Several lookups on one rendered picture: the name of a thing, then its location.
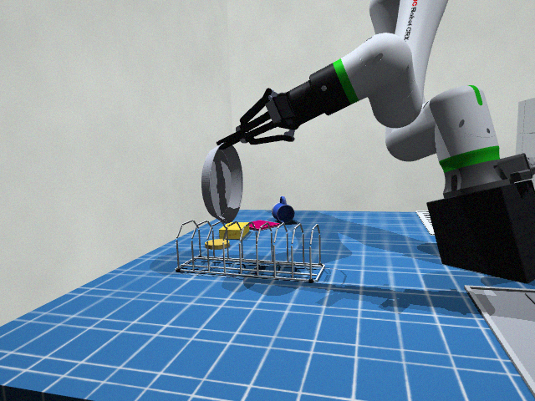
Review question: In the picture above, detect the white ribbed draining mat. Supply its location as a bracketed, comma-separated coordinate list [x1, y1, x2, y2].
[416, 211, 435, 236]

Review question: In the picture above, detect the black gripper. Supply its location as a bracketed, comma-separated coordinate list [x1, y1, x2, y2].
[216, 80, 324, 150]

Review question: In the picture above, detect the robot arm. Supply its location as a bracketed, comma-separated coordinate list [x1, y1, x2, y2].
[309, 0, 535, 199]

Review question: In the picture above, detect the white tiled backsplash wall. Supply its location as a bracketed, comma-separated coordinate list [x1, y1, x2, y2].
[516, 98, 535, 159]

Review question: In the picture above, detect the blue mug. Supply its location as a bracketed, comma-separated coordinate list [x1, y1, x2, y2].
[272, 196, 294, 223]

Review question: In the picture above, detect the silver wire dish rack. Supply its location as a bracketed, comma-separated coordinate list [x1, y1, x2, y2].
[175, 220, 325, 283]

